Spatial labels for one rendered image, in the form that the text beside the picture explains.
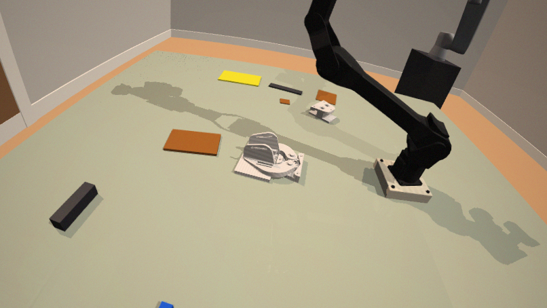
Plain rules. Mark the blue flat bar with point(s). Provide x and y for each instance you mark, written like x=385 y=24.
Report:
x=165 y=305

